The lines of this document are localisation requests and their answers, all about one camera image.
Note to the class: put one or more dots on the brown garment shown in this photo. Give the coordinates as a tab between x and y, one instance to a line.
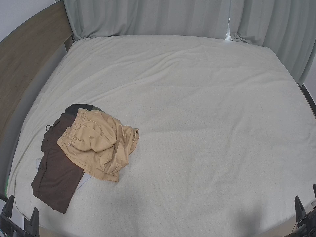
56	171

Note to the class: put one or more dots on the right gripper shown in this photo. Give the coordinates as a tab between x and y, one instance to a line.
307	227

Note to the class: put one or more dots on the bed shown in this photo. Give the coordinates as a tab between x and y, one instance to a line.
185	107

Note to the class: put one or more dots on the green garment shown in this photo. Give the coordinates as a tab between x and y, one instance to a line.
98	109

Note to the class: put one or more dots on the tan shorts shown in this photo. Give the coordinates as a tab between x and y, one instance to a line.
103	137

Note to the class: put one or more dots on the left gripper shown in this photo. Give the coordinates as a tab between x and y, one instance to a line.
14	227

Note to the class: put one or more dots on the grey-green curtain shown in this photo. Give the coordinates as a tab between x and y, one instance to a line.
271	13
148	9

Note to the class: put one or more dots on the white garment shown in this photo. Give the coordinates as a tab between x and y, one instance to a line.
84	181

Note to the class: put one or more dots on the black garment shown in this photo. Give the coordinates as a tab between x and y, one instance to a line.
74	109

